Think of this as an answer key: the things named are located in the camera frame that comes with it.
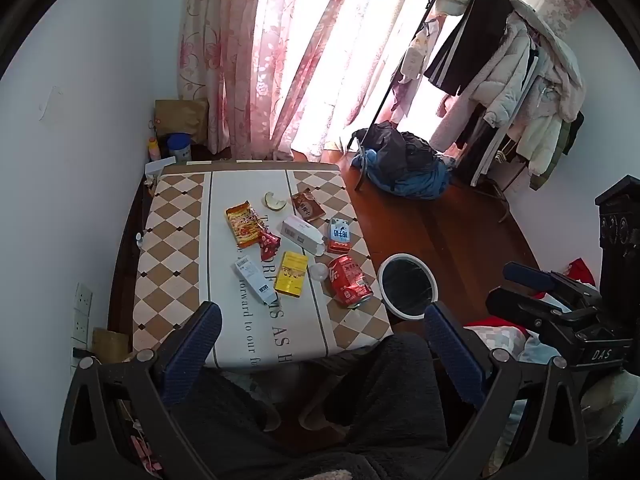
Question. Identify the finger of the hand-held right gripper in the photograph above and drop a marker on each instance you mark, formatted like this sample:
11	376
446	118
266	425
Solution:
522	273
525	310

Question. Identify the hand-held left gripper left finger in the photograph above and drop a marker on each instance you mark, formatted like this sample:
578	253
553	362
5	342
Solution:
195	345

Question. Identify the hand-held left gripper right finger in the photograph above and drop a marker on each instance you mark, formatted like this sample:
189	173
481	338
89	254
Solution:
452	347

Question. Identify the white round trash bin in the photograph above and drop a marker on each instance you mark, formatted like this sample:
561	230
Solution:
407	287

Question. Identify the small red foil wrapper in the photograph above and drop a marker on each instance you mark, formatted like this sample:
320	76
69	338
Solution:
267	244

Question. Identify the white pink toothpaste box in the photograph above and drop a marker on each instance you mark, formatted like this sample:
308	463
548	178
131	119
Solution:
299	232

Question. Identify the pastel checkered blanket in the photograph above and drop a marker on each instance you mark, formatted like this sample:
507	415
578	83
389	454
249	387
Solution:
500	342

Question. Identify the red cloth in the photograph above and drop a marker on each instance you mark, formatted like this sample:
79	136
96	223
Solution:
582	272

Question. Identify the brown cardboard box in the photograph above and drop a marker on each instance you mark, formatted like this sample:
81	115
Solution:
110	345

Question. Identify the table with checkered cloth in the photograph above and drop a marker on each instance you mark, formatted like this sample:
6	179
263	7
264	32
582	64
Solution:
175	260

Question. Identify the white blue slim box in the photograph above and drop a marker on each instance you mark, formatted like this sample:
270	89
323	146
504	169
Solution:
252	278

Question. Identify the dark carved wooden furniture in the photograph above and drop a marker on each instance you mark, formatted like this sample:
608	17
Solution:
620	240

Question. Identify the beige slipper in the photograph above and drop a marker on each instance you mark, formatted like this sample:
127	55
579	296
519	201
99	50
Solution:
267	417
320	417

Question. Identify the dark wooden table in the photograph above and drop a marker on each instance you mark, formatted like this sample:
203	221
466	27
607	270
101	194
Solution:
127	260

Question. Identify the yellow cardboard box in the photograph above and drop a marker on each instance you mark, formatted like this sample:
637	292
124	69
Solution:
291	272

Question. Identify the crushed red soda can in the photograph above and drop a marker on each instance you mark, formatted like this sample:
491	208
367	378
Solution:
349	281

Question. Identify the orange red snack packet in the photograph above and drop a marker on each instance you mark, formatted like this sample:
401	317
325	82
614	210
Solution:
243	224

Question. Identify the pile of dark clothes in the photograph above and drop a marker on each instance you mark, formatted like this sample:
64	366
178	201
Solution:
425	182

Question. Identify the brown snack packet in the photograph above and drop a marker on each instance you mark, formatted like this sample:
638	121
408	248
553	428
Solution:
308	205

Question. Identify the dark grey garment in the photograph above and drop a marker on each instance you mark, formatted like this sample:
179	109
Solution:
395	145

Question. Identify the flat white box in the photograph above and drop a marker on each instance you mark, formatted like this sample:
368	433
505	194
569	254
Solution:
159	165

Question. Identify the blue round can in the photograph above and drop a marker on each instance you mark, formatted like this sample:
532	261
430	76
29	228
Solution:
179	149

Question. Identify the hanging clothes on rack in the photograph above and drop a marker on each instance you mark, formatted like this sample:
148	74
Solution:
505	75

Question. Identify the small orange bottle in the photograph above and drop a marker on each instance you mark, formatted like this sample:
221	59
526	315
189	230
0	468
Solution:
153	149

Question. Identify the black clothes rack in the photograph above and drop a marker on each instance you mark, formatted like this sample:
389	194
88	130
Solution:
385	95

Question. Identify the brown paper bag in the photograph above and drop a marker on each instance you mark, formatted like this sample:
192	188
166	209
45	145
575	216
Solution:
180	115

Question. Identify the pink floral curtain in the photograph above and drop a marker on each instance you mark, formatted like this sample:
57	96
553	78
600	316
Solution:
240	60

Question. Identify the white wall socket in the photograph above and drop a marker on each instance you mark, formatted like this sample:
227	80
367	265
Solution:
82	310

